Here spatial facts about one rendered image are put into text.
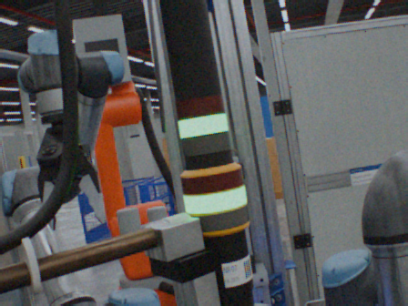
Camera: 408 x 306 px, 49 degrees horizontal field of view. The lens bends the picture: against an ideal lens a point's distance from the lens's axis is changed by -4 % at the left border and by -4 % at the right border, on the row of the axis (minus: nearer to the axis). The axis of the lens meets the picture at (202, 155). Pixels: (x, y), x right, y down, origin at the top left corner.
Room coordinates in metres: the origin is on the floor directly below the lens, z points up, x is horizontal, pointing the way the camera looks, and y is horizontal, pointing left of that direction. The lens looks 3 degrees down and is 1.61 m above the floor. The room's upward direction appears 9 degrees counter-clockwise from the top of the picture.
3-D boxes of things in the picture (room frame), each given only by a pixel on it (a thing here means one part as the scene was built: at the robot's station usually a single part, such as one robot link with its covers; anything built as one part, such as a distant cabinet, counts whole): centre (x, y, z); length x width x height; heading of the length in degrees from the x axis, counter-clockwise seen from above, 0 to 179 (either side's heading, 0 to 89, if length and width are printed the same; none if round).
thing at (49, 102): (0.85, 0.25, 1.70); 0.08 x 0.08 x 0.05
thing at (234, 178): (0.33, 0.00, 1.57); 0.04 x 0.04 x 0.01
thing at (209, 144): (0.33, 0.00, 1.60); 0.03 x 0.03 x 0.01
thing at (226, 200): (0.33, 0.00, 1.56); 0.04 x 0.04 x 0.01
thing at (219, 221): (0.33, 0.00, 1.54); 0.04 x 0.04 x 0.01
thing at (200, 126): (0.33, 0.00, 1.61); 0.03 x 0.03 x 0.01
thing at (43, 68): (0.86, 0.25, 1.78); 0.09 x 0.08 x 0.11; 33
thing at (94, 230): (7.53, 1.44, 0.49); 1.27 x 0.88 x 0.98; 167
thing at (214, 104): (0.33, 0.00, 1.62); 0.03 x 0.03 x 0.01
